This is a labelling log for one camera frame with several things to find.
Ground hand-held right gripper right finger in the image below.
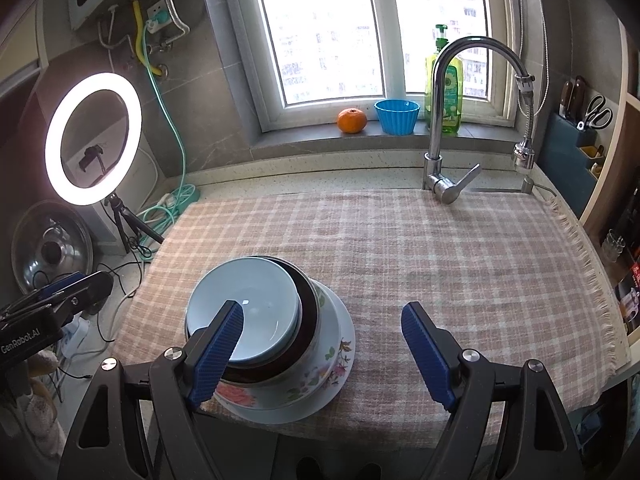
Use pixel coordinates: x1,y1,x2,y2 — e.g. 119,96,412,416
401,301,583,480

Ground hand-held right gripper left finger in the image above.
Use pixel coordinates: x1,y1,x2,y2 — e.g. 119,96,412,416
57,300,246,480

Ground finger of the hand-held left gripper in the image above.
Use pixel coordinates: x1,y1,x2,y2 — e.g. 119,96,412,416
0,272,90,318
47,271,115,320

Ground light blue bowl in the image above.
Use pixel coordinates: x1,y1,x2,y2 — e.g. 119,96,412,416
185,256,303,366

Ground large rose-rimmed white plate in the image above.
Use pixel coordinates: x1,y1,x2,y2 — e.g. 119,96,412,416
212,280,357,425

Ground red steel bowl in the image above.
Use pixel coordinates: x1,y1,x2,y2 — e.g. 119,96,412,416
220,256,321,386

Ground white plate with pink flower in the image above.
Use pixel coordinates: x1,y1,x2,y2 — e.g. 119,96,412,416
215,280,351,408

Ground person's left hand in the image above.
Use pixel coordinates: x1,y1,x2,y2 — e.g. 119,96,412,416
20,350,68,457

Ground white plastic piece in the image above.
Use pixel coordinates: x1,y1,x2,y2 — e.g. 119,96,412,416
62,316,92,358

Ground steel pot lid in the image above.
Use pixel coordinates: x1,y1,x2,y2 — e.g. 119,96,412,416
11,200,95,293

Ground black tripod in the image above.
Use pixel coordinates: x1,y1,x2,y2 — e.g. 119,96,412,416
102,194,166,255

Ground beige checked tablecloth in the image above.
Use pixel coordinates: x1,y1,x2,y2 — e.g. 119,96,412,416
110,187,632,453

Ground chrome kitchen faucet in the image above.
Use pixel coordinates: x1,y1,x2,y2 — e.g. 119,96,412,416
422,36,538,206

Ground chrome sink fitting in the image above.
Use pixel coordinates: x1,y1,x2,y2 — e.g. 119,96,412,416
521,176,557,200

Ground printed box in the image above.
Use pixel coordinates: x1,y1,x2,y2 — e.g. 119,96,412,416
615,260,640,341

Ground clear glass jar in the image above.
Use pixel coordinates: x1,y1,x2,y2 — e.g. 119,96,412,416
601,230,626,263

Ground blue knife holder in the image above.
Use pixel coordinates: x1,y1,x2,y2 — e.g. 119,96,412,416
540,110,608,221

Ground blue ribbed cup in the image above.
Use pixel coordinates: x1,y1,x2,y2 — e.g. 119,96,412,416
374,99,421,136

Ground orange fruit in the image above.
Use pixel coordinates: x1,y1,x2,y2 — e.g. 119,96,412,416
337,107,368,135

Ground green dish soap bottle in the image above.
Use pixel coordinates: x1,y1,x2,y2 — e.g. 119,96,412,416
425,24,465,135

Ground wooden shelf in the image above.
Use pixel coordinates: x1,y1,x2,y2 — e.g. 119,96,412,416
577,20,640,361

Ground black scissors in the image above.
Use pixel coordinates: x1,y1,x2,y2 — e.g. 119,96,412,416
576,94,615,132

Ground window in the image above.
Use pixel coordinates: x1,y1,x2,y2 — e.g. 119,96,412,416
217,0,523,133

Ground black cable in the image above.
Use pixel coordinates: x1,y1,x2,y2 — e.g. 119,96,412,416
30,255,151,381

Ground ring light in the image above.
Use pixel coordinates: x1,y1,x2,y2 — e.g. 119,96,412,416
44,72,143,207

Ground teal cable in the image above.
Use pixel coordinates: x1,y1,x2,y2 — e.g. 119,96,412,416
142,20,201,261

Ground yellow gas hose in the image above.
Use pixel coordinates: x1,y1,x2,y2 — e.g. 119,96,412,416
131,0,163,78

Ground white wall socket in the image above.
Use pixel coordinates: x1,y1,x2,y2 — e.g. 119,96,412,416
146,2,171,31

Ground brown handled knife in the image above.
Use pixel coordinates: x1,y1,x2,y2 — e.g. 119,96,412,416
572,76,588,121
559,80,575,120

